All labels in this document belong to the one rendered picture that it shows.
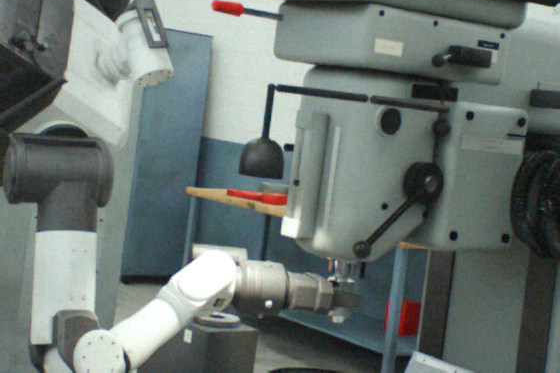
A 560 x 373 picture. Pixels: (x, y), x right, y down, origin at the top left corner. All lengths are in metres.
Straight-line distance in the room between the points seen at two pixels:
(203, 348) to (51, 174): 0.55
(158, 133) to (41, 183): 7.48
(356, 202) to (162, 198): 7.49
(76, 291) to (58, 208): 0.13
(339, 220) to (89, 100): 0.45
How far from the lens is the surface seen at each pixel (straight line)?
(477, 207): 2.09
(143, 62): 1.93
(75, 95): 1.92
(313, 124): 1.95
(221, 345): 2.24
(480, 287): 2.34
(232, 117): 9.42
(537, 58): 2.18
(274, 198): 7.80
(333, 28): 1.93
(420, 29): 1.95
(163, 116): 9.31
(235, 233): 9.28
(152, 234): 9.40
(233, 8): 1.97
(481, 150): 2.08
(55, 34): 1.96
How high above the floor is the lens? 1.56
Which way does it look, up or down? 3 degrees down
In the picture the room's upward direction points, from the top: 7 degrees clockwise
